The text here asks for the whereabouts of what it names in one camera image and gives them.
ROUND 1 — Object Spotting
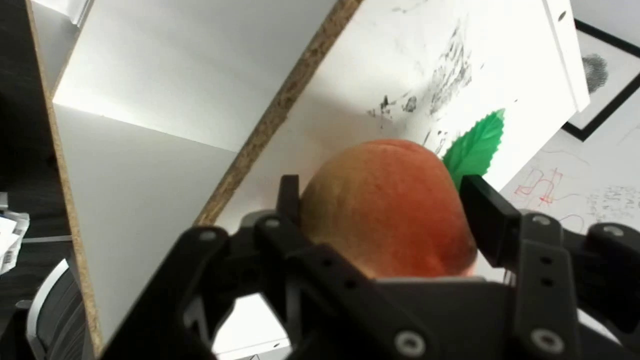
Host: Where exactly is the peach with green leaf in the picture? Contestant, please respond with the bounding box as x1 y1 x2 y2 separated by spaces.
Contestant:
299 109 506 279

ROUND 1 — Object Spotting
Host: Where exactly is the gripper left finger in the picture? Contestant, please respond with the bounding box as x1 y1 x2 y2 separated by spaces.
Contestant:
99 174 442 360

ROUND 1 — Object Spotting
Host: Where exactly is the grey office chair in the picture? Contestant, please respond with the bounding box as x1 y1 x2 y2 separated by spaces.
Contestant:
25 257 97 360

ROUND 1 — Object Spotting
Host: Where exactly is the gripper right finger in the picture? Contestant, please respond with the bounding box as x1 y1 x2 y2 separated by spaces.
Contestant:
459 174 640 360

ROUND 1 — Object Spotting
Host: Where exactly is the heap of white papers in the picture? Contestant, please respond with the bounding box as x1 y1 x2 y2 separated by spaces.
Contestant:
0 209 31 276

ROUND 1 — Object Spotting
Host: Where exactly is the black framed picture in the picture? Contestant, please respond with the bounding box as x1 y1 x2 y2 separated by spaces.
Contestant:
562 19 640 143

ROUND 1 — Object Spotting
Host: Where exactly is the white chipboard shelf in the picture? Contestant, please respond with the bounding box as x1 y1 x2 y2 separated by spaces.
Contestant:
25 0 591 360

